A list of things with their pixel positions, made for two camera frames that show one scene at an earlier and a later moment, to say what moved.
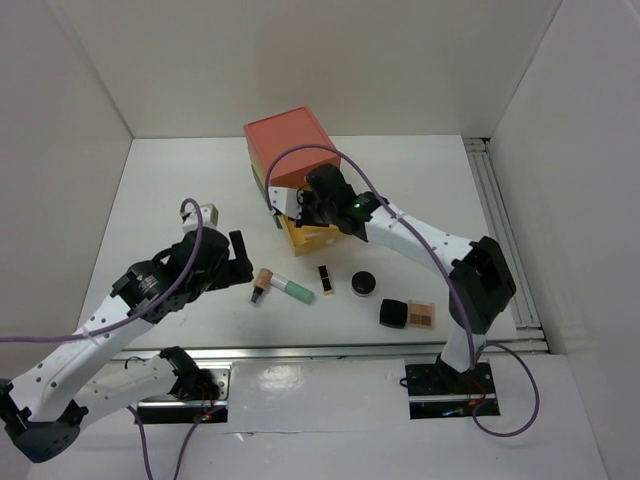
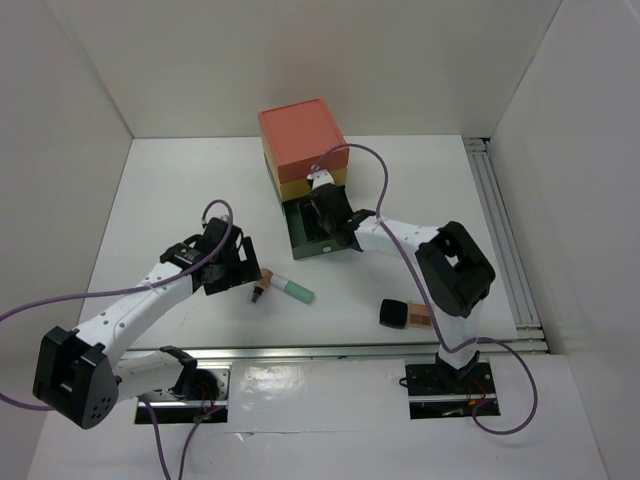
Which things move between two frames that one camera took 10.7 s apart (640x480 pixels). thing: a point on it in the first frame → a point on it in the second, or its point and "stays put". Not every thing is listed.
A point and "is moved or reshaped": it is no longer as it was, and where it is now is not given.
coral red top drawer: [270, 136] is moved or reshaped
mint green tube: [293, 289] stays put
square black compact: [393, 313] stays put
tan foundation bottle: [263, 279] stays put
